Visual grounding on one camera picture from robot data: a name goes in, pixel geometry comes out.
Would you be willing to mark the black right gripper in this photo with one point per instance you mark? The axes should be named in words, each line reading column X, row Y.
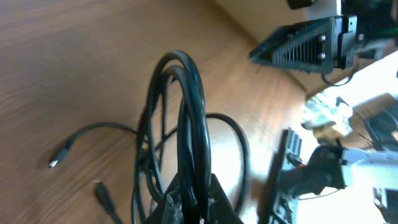
column 308, row 46

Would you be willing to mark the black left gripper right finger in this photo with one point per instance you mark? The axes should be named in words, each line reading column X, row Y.
column 220, row 210

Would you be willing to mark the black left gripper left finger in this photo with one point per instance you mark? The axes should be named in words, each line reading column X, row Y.
column 170, row 208

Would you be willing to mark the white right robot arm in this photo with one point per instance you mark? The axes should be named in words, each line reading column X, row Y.
column 377, row 25

